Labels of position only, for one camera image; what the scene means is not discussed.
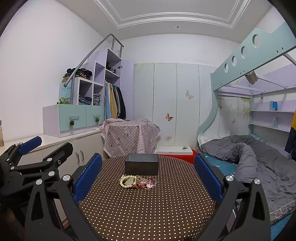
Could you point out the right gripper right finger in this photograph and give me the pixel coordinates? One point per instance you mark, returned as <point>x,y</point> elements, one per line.
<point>241,211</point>

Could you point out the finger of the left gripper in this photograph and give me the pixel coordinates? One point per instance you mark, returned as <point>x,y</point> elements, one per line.
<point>48,167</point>
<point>13,154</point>

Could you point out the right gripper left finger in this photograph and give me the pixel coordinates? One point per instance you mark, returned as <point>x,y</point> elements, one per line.
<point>42,219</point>

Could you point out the pile of mixed jewelry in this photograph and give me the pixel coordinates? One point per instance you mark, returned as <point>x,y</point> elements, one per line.
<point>145,182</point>

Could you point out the teal bed sheet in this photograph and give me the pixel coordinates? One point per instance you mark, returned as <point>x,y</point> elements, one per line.
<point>225,167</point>

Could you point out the teal drawer unit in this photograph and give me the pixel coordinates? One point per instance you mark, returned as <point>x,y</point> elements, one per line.
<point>62,120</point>

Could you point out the grey duvet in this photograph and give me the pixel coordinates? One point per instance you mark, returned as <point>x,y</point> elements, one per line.
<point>257,160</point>

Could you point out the brown polka dot tablecloth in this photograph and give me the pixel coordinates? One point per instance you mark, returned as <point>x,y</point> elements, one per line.
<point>176,209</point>

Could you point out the pink checkered bear cloth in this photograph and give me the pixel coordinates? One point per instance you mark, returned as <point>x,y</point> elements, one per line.
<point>122,137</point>

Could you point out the yellow navy puffer jacket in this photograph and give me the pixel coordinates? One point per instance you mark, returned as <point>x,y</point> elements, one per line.
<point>290,146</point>

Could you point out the red storage box white lid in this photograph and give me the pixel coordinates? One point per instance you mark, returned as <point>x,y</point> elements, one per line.
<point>181,152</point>

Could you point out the grey metal stair handrail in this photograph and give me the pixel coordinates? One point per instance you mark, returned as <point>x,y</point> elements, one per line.
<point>109,42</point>

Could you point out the black metal tin box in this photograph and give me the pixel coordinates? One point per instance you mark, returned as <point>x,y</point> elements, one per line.
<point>142,164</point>

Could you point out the lilac cubby shelf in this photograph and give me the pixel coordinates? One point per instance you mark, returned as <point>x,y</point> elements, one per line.
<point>105,66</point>

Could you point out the hanging clothes row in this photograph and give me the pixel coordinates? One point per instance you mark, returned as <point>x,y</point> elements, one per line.
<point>114,104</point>

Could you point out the folded clothes on shelf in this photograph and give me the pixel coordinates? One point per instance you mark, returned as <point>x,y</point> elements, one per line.
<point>81,72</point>

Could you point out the white wardrobe with butterflies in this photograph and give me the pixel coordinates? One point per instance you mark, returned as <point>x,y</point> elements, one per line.
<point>177,97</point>

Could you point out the teal bunk bed frame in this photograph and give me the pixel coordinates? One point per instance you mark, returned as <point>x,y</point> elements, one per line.
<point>263,70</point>

